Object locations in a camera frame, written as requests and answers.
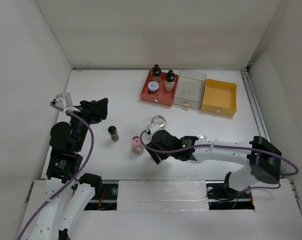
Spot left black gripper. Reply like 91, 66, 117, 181
67, 97, 108, 151

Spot pink-cap spice bottle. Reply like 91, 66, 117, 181
131, 136, 145, 155

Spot square glass jar beige grains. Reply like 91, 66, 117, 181
151, 115, 167, 129

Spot round glass jar metal lid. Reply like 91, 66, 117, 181
197, 134, 209, 141

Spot white-lid dark spice jar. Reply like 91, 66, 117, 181
147, 81, 160, 95

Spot brown spice bottle black cap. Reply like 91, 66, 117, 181
150, 64, 162, 84

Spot white powder bottle black cap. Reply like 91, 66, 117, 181
164, 69, 176, 92

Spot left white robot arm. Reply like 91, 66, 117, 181
17, 94, 109, 240

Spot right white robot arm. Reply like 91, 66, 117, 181
144, 130, 282, 202

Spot small dark pepper bottle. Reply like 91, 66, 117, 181
107, 125, 119, 142

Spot white foam front block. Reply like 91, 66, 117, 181
117, 179, 209, 212

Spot orange-red plastic tray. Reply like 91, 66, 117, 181
140, 70, 179, 107

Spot clear plastic tray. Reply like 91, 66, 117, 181
173, 69, 207, 110

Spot yellow plastic tray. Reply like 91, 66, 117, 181
200, 78, 237, 117

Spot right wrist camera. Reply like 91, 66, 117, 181
146, 122, 161, 136

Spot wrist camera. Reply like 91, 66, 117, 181
146, 122, 161, 136
51, 92, 73, 112

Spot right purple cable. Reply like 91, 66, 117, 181
139, 129, 300, 203

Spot purple cable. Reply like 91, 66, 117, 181
15, 101, 95, 240
139, 129, 300, 203

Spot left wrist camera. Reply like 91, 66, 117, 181
51, 92, 73, 112

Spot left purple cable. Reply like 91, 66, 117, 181
15, 101, 95, 240

